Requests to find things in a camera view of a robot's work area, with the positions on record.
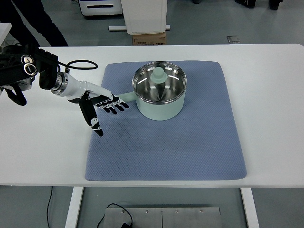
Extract black shoes of bystander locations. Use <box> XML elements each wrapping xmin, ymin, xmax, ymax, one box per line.
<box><xmin>234</xmin><ymin>0</ymin><xmax>285</xmax><ymax>10</ymax></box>

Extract green pot with handle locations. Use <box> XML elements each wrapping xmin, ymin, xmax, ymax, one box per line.
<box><xmin>117</xmin><ymin>92</ymin><xmax>186</xmax><ymax>121</ymax></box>

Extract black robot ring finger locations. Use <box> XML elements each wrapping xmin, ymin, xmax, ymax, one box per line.
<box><xmin>99</xmin><ymin>103</ymin><xmax>117</xmax><ymax>114</ymax></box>

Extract white cabinet pillar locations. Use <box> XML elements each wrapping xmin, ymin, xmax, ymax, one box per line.
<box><xmin>109</xmin><ymin>0</ymin><xmax>171</xmax><ymax>35</ymax></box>

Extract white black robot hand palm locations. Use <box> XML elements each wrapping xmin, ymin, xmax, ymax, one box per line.
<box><xmin>51</xmin><ymin>72</ymin><xmax>112</xmax><ymax>103</ymax></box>

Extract white table left edge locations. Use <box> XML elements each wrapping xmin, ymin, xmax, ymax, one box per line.
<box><xmin>0</xmin><ymin>23</ymin><xmax>12</xmax><ymax>45</ymax></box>

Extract grey floor socket plate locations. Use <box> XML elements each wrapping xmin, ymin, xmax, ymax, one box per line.
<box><xmin>227</xmin><ymin>36</ymin><xmax>240</xmax><ymax>44</ymax></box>

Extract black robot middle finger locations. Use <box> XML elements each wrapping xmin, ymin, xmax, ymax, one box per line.
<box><xmin>104</xmin><ymin>99</ymin><xmax>125</xmax><ymax>112</ymax></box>

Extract blue quilted mat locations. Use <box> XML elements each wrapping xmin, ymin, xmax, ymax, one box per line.
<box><xmin>85</xmin><ymin>61</ymin><xmax>247</xmax><ymax>181</ymax></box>

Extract black floor cable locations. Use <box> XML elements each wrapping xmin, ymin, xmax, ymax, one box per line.
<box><xmin>96</xmin><ymin>203</ymin><xmax>134</xmax><ymax>228</ymax></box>

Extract person in dark trousers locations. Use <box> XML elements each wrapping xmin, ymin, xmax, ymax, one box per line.
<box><xmin>0</xmin><ymin>0</ymin><xmax>68</xmax><ymax>47</ymax></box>

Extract metal floor plate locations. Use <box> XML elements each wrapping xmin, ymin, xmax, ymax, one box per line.
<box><xmin>103</xmin><ymin>207</ymin><xmax>222</xmax><ymax>228</ymax></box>

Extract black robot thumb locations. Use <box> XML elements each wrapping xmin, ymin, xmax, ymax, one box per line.
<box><xmin>78</xmin><ymin>94</ymin><xmax>104</xmax><ymax>136</ymax></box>

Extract glass lid with green knob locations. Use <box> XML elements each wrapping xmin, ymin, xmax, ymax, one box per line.
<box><xmin>132</xmin><ymin>61</ymin><xmax>187</xmax><ymax>105</ymax></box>

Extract white machine with slot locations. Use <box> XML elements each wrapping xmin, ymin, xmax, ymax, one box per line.
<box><xmin>78</xmin><ymin>0</ymin><xmax>123</xmax><ymax>16</ymax></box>

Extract thin black hanging cable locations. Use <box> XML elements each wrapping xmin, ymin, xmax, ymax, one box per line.
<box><xmin>46</xmin><ymin>186</ymin><xmax>53</xmax><ymax>228</ymax></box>

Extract cardboard box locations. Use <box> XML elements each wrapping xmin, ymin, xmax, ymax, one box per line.
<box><xmin>132</xmin><ymin>32</ymin><xmax>167</xmax><ymax>46</ymax></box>

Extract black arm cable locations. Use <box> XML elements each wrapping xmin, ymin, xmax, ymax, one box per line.
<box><xmin>57</xmin><ymin>59</ymin><xmax>99</xmax><ymax>72</ymax></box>

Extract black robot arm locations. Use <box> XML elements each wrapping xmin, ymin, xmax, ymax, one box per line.
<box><xmin>0</xmin><ymin>45</ymin><xmax>129</xmax><ymax>136</ymax></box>

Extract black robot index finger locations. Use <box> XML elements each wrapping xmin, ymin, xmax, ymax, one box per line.
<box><xmin>110</xmin><ymin>95</ymin><xmax>129</xmax><ymax>108</ymax></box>

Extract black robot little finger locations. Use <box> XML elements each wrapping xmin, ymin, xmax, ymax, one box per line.
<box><xmin>95</xmin><ymin>104</ymin><xmax>110</xmax><ymax>113</ymax></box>

